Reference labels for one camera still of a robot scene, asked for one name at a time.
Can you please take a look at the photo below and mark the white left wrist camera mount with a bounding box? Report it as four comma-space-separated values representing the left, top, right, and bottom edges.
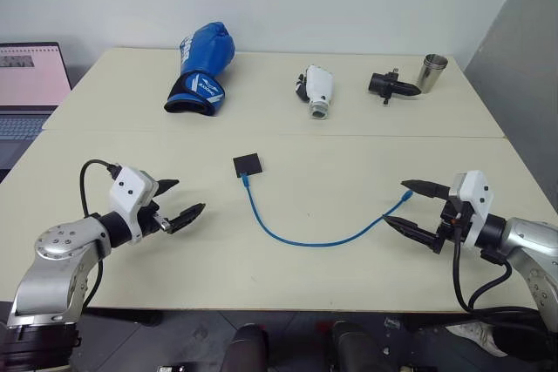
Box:
108, 166, 154, 246

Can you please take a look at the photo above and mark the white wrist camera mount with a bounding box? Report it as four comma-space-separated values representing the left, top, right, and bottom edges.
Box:
449, 170, 497, 249
108, 166, 154, 246

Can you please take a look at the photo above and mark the blue Ethernet cable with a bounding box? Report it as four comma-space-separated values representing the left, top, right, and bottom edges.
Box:
240, 174, 414, 247

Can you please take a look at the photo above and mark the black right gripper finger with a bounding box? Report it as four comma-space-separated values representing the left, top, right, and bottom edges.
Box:
384, 216, 442, 254
400, 179, 452, 201

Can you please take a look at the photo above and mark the stainless steel cup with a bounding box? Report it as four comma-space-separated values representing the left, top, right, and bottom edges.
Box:
416, 54, 449, 92

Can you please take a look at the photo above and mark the blue boxing glove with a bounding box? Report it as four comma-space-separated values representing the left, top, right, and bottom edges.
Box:
163, 21, 236, 118

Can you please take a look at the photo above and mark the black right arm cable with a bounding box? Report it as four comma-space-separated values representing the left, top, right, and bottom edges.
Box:
451, 210, 544, 325

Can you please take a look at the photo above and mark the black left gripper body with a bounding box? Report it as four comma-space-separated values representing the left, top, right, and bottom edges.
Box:
138, 172, 176, 236

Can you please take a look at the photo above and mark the open laptop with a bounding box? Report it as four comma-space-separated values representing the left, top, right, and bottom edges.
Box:
0, 42, 73, 172

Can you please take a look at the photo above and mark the dark rounded robot knee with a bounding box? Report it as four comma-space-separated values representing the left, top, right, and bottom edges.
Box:
329, 320, 389, 372
221, 323, 269, 372

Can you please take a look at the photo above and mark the small black square box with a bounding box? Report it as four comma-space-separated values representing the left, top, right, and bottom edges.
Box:
233, 153, 265, 179

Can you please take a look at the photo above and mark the white sneaker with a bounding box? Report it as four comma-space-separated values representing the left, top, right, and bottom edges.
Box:
444, 321, 509, 358

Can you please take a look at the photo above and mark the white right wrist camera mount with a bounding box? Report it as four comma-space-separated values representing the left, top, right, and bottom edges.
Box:
449, 170, 497, 249

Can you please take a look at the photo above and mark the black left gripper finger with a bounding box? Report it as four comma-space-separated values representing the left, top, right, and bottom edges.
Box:
153, 178, 180, 200
167, 202, 207, 236

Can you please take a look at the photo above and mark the white robotic hand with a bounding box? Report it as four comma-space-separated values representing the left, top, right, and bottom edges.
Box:
293, 64, 336, 121

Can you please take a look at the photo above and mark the spare black gripper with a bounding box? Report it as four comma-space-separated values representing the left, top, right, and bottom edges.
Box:
368, 67, 423, 106

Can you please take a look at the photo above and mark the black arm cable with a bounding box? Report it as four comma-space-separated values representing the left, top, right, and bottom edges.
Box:
78, 159, 121, 308
451, 210, 544, 325

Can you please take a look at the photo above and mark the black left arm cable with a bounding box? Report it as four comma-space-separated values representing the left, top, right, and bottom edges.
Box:
78, 159, 121, 308

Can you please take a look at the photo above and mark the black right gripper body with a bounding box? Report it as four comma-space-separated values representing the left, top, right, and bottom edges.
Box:
433, 196, 476, 255

